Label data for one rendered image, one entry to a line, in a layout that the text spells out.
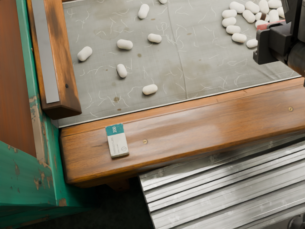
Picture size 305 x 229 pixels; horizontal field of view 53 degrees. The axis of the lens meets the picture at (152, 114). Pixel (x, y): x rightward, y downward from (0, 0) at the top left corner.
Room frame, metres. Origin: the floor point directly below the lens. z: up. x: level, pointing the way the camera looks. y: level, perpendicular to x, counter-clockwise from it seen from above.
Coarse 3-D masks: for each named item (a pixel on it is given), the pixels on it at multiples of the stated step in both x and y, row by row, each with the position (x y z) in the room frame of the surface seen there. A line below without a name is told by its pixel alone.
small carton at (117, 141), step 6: (108, 126) 0.14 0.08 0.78; (114, 126) 0.14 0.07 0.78; (120, 126) 0.14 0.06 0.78; (108, 132) 0.13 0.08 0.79; (114, 132) 0.13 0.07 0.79; (120, 132) 0.13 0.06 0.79; (108, 138) 0.12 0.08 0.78; (114, 138) 0.12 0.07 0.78; (120, 138) 0.12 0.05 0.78; (108, 144) 0.11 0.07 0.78; (114, 144) 0.11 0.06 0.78; (120, 144) 0.11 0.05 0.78; (126, 144) 0.11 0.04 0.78; (114, 150) 0.10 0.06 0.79; (120, 150) 0.10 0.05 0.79; (126, 150) 0.10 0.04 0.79; (114, 156) 0.09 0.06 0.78
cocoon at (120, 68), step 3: (117, 66) 0.28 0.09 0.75; (120, 66) 0.28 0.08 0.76; (123, 66) 0.29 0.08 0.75; (117, 69) 0.28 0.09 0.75; (120, 69) 0.28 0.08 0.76; (123, 69) 0.28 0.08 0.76; (120, 72) 0.27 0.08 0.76; (123, 72) 0.27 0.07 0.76; (126, 72) 0.27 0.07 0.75; (120, 75) 0.26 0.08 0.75; (123, 75) 0.26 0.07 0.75; (126, 75) 0.27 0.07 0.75
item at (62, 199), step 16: (48, 128) 0.11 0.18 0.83; (48, 144) 0.08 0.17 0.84; (64, 192) 0.01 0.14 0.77; (80, 192) 0.02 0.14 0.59; (48, 208) -0.02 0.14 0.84; (64, 208) -0.02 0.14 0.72; (80, 208) -0.02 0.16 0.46; (96, 208) -0.02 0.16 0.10; (0, 224) -0.10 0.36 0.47; (16, 224) -0.12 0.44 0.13
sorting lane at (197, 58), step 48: (96, 0) 0.45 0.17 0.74; (144, 0) 0.47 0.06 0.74; (192, 0) 0.49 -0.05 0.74; (240, 0) 0.51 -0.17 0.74; (96, 48) 0.33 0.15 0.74; (144, 48) 0.34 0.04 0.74; (192, 48) 0.36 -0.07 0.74; (240, 48) 0.38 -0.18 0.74; (96, 96) 0.21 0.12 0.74; (144, 96) 0.23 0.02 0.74; (192, 96) 0.25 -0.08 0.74
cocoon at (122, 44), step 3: (117, 42) 0.34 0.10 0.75; (120, 42) 0.34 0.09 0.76; (123, 42) 0.34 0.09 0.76; (126, 42) 0.34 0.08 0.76; (129, 42) 0.34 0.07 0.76; (120, 45) 0.33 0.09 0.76; (123, 45) 0.33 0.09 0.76; (126, 45) 0.34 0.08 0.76; (129, 45) 0.34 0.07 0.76; (132, 45) 0.34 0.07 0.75; (123, 48) 0.33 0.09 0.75; (126, 48) 0.33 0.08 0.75; (129, 48) 0.33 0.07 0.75
